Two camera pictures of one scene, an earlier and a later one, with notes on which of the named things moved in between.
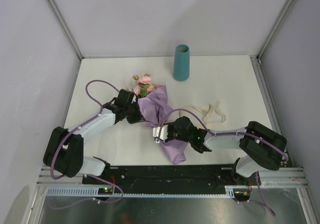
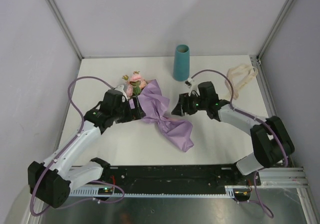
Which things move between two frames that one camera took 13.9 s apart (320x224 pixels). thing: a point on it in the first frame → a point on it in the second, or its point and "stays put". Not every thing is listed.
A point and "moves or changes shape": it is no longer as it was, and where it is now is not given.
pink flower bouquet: [143, 86] moves or changes shape
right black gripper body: [173, 134] → [197, 104]
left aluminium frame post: [60, 19] stays put
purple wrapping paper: [154, 107] moves or changes shape
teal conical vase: [181, 66] stays put
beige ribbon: [212, 117] → [239, 76]
